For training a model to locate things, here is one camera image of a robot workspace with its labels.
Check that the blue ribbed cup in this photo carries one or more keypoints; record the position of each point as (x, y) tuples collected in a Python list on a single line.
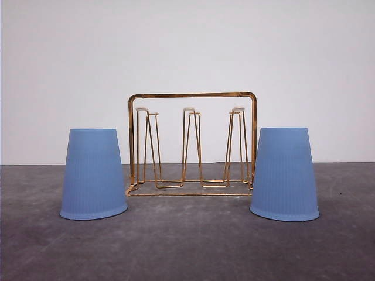
[(93, 183), (284, 187)]

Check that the gold wire cup rack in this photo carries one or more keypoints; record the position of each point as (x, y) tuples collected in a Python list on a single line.
[(192, 143)]

